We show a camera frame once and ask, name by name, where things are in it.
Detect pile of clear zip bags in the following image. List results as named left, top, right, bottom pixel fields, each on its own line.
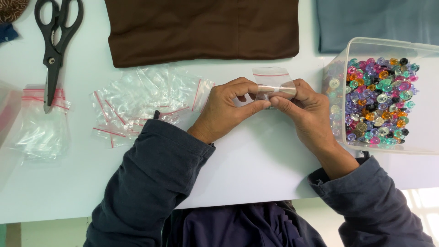
left=90, top=64, right=216, bottom=149

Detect stack of clear zip bags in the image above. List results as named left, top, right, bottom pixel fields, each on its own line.
left=7, top=84, right=74, bottom=161

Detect person's dark blue clothing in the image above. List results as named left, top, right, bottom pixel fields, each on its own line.
left=161, top=201, right=328, bottom=247

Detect black kitchen scissors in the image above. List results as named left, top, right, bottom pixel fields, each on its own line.
left=34, top=0, right=84, bottom=114

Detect small clear zip bag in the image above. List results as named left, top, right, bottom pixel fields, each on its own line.
left=252, top=67, right=297, bottom=110

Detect brown patterned cloth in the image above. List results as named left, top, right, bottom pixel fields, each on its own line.
left=0, top=0, right=29, bottom=24

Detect clear plastic bag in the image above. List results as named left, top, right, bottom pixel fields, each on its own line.
left=0, top=81, right=24, bottom=148

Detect folded grey-blue cloth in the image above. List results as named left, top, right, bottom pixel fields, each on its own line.
left=316, top=0, right=439, bottom=54

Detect dark blue cloth scrap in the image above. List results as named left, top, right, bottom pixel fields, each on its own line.
left=0, top=23, right=19, bottom=44

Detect heap of colourful plastic buttons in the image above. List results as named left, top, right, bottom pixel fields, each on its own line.
left=326, top=57, right=420, bottom=146

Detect person's right hand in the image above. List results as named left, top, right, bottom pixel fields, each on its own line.
left=268, top=78, right=338, bottom=156

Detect person's left hand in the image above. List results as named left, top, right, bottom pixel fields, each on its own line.
left=187, top=77, right=272, bottom=145

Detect clear plastic container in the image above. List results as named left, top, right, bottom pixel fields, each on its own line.
left=322, top=37, right=439, bottom=156

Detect folded brown cloth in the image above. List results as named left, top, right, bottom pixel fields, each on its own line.
left=104, top=0, right=300, bottom=68

